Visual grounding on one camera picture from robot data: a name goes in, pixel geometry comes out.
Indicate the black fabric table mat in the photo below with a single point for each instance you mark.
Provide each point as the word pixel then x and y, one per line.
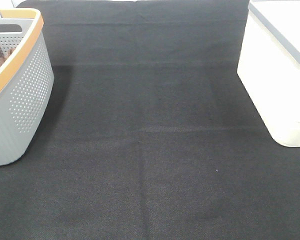
pixel 149 133

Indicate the white storage bin grey rim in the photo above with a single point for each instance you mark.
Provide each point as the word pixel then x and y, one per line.
pixel 269 66

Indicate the grey perforated laundry basket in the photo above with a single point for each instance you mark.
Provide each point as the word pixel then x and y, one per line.
pixel 26 80

